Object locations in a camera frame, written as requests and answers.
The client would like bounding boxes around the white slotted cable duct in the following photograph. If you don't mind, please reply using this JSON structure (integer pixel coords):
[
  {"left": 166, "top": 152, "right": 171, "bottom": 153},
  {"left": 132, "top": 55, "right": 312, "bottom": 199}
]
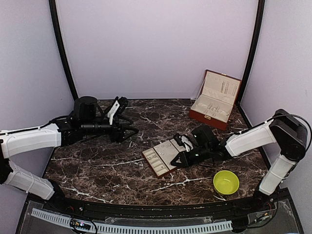
[{"left": 31, "top": 208, "right": 233, "bottom": 234}]

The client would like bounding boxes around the left black frame post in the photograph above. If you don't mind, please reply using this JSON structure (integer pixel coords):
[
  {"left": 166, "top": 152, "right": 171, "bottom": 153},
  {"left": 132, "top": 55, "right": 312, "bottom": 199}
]
[{"left": 48, "top": 0, "right": 78, "bottom": 100}]

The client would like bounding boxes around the lime green bowl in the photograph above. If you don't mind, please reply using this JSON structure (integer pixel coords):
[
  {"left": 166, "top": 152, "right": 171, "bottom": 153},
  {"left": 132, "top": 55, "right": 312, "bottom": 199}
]
[{"left": 213, "top": 170, "right": 240, "bottom": 195}]

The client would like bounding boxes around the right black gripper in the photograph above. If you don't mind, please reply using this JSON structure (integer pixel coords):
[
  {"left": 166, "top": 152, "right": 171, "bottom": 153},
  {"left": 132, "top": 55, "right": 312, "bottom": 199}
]
[{"left": 171, "top": 145, "right": 211, "bottom": 168}]

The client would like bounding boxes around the red jewelry tray insert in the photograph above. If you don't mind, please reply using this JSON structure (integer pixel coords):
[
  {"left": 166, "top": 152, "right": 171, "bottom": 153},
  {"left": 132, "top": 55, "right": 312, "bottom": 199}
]
[{"left": 142, "top": 138, "right": 186, "bottom": 178}]

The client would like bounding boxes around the right black frame post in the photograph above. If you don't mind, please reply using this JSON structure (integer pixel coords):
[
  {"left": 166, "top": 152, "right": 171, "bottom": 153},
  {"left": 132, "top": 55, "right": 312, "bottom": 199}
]
[{"left": 240, "top": 0, "right": 266, "bottom": 108}]

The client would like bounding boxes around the black frame post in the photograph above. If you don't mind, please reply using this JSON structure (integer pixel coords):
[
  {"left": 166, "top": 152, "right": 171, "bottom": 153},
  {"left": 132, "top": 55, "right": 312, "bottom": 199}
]
[
  {"left": 240, "top": 0, "right": 266, "bottom": 108},
  {"left": 48, "top": 0, "right": 78, "bottom": 100}
]

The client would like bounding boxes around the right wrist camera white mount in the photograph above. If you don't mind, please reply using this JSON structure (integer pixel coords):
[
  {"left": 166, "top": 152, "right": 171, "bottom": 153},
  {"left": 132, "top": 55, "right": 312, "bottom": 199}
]
[{"left": 174, "top": 133, "right": 194, "bottom": 152}]

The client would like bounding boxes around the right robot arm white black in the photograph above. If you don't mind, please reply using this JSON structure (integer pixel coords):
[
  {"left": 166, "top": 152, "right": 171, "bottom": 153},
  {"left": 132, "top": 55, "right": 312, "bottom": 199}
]
[{"left": 170, "top": 109, "right": 312, "bottom": 212}]

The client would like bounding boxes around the red jewelry box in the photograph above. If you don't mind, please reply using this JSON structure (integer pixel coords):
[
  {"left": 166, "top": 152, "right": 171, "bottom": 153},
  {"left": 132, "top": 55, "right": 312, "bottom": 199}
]
[{"left": 189, "top": 70, "right": 241, "bottom": 130}]

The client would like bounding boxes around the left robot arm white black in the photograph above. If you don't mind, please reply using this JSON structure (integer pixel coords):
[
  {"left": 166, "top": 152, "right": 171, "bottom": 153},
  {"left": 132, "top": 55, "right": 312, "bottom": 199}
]
[{"left": 0, "top": 96, "right": 139, "bottom": 213}]

